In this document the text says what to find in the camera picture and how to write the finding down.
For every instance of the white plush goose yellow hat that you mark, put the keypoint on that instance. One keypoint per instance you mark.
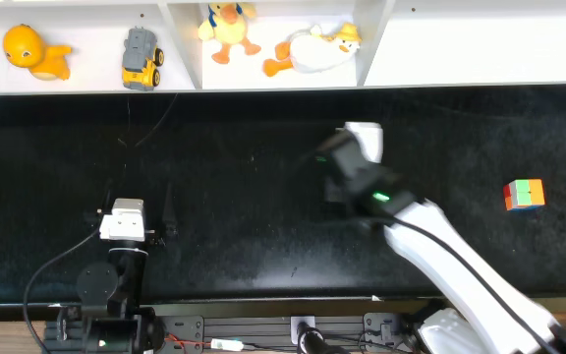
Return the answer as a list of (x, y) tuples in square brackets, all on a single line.
[(317, 51)]

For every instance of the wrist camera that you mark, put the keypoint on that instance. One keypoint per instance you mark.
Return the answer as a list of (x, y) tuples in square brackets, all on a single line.
[(123, 221), (369, 140)]

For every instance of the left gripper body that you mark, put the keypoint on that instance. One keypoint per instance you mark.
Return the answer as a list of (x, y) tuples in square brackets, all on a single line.
[(155, 236)]

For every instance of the yellow rubber duck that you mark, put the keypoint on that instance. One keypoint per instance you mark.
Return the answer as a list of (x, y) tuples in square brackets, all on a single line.
[(30, 49)]

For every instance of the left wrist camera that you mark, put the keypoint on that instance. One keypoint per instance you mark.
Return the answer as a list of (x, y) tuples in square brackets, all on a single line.
[(123, 221)]

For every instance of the mounting rail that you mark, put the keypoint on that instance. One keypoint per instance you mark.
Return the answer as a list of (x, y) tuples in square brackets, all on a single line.
[(263, 329)]

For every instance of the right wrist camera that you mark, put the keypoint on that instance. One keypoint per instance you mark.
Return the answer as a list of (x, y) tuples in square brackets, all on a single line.
[(369, 140)]

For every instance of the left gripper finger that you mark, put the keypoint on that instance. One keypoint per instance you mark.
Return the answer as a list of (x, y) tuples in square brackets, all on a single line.
[(170, 216)]

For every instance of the yellow plush duck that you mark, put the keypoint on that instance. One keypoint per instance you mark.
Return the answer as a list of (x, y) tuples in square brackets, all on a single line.
[(229, 29)]

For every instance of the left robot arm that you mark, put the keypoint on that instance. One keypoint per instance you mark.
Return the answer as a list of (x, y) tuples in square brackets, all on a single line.
[(111, 290)]

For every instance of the many-coloured puzzle cube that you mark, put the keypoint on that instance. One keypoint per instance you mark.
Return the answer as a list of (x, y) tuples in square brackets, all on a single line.
[(526, 194)]

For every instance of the grey and yellow toy truck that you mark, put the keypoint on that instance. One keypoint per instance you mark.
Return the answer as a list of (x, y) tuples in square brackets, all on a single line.
[(140, 59)]

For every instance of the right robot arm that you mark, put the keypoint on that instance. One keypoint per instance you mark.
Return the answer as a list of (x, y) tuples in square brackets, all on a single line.
[(440, 265)]

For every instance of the white shelf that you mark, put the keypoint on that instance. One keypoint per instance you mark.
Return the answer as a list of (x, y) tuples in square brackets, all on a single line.
[(91, 69)]

